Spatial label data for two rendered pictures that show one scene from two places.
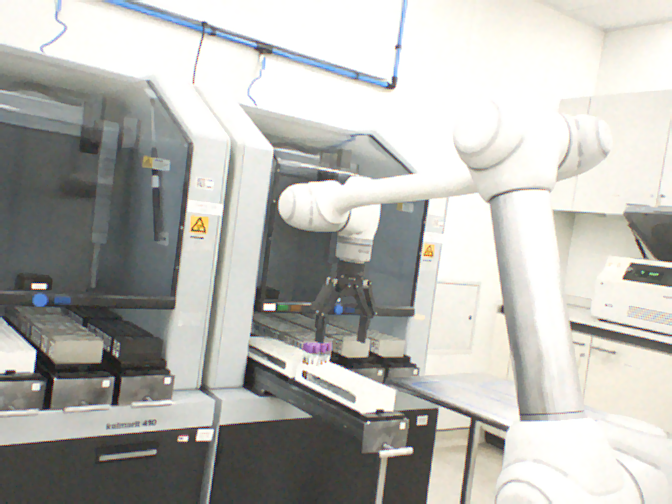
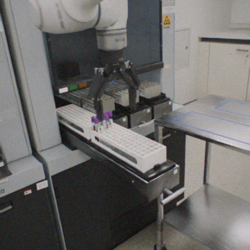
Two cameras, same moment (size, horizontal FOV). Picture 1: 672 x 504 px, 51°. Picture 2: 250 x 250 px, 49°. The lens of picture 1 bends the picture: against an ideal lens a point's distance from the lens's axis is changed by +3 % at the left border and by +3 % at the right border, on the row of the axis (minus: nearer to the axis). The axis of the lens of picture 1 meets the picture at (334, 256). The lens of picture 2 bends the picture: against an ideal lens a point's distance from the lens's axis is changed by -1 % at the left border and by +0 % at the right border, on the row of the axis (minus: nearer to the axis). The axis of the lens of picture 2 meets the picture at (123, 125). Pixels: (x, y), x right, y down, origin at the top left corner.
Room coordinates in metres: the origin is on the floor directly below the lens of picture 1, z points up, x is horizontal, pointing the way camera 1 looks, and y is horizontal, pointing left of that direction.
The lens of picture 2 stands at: (0.87, -0.06, 1.28)
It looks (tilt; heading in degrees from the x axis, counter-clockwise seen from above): 24 degrees down; 0
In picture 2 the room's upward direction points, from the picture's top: 4 degrees counter-clockwise
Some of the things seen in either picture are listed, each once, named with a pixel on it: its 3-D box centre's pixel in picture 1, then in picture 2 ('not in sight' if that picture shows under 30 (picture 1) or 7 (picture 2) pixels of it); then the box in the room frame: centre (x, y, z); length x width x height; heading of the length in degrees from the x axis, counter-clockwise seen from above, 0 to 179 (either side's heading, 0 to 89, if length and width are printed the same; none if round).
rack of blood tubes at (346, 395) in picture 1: (342, 387); (125, 145); (1.71, -0.06, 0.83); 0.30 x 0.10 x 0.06; 36
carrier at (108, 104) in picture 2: (315, 348); (103, 106); (2.09, 0.02, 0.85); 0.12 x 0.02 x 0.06; 127
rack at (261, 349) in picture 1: (278, 357); (79, 121); (1.97, 0.12, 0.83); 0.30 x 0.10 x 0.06; 36
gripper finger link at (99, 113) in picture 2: (320, 328); (99, 109); (1.70, 0.01, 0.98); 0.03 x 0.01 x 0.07; 37
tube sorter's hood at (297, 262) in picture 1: (311, 209); (80, 8); (2.32, 0.10, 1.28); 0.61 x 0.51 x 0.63; 126
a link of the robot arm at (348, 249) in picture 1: (353, 249); (112, 39); (1.73, -0.05, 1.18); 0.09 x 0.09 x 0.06
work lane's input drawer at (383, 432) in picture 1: (310, 393); (104, 146); (1.82, 0.02, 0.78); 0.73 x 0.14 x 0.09; 36
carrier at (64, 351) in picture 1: (77, 351); not in sight; (1.67, 0.59, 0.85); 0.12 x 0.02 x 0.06; 127
